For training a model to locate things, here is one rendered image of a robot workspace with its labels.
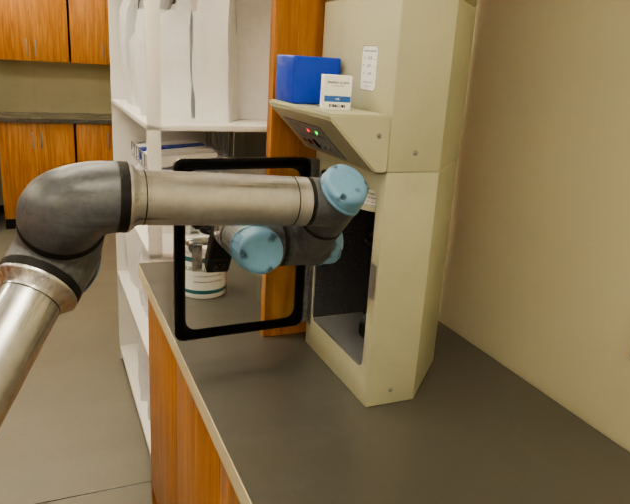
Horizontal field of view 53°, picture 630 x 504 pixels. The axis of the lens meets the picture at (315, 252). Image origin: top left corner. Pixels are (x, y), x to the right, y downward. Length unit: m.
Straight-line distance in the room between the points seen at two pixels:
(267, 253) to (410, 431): 0.46
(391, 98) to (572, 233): 0.50
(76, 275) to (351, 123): 0.50
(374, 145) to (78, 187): 0.51
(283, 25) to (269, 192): 0.60
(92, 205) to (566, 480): 0.88
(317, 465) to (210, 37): 1.60
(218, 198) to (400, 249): 0.43
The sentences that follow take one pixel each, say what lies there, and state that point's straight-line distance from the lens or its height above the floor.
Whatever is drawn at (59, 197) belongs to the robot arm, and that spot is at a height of 1.41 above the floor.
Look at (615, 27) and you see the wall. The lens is 1.36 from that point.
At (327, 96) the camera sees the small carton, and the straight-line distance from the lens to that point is 1.17.
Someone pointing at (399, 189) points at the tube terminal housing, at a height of 1.38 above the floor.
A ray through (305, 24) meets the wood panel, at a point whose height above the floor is 1.67.
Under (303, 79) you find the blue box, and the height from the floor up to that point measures 1.56.
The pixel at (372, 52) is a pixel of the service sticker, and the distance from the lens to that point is 1.20.
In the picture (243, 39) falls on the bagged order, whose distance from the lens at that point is 2.47.
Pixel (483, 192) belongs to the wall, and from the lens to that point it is 1.62.
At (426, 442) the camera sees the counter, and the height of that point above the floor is 0.94.
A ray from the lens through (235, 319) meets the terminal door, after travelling 1.45.
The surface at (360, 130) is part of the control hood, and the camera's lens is 1.10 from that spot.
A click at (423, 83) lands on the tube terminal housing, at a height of 1.57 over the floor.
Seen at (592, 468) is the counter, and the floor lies 0.94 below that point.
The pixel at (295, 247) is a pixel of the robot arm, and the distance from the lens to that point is 1.04.
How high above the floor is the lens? 1.60
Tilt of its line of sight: 17 degrees down
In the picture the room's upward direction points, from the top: 3 degrees clockwise
